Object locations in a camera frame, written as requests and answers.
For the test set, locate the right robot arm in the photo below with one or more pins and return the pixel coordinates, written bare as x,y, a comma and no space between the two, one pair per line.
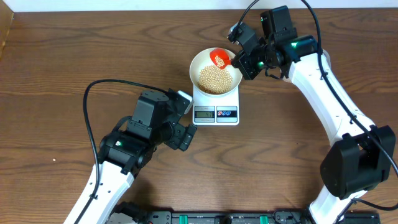
361,153

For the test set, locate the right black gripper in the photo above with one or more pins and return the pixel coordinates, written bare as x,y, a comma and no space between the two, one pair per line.
242,62

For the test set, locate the soybeans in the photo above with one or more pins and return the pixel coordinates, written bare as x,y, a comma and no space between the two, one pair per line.
215,81
220,62

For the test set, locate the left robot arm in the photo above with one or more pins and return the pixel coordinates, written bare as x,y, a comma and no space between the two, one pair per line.
129,147

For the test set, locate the clear plastic container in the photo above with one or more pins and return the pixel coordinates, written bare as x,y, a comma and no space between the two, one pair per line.
326,54

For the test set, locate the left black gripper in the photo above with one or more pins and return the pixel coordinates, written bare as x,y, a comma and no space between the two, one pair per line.
178,134

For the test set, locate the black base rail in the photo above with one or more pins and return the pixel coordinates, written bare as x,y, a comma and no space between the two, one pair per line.
129,213

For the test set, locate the wooden side panel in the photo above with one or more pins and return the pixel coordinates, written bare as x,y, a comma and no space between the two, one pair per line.
6,18

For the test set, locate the soybeans in bowl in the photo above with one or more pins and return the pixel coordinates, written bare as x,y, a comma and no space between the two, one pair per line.
215,81

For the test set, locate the red plastic measuring scoop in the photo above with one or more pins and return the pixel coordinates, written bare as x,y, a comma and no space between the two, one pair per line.
222,54

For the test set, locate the white digital kitchen scale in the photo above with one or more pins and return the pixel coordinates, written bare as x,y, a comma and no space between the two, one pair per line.
215,110

